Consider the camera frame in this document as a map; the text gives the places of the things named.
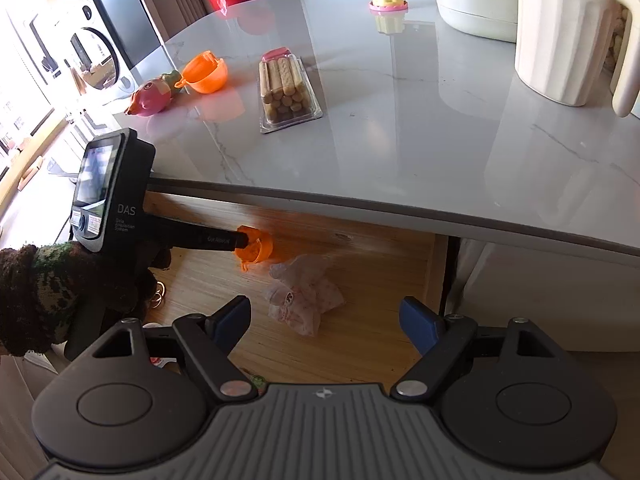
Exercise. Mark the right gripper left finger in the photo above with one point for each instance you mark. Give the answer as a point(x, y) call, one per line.
point(206, 342)

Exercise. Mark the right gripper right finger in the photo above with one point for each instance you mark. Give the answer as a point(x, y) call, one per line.
point(444, 345)

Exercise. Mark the red black doll keychain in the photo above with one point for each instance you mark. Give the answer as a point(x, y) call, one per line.
point(158, 297)

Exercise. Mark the biscuit sticks plastic pack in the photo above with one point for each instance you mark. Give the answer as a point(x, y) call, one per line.
point(286, 94)

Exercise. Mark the white ribbed pitcher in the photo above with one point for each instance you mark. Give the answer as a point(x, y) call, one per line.
point(561, 47)

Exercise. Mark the white washing machine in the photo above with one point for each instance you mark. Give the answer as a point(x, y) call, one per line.
point(101, 49)

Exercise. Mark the orange plastic capsule half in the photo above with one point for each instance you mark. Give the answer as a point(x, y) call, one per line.
point(205, 74)

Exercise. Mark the pink figurine toy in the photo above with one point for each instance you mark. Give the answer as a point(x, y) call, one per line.
point(154, 95)

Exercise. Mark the red round lid toy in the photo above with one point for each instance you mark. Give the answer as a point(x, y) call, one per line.
point(155, 345)

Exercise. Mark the pink white cloth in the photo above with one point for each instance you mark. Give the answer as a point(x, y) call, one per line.
point(301, 293)

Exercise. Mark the gloved left hand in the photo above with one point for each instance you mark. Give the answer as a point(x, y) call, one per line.
point(43, 290)

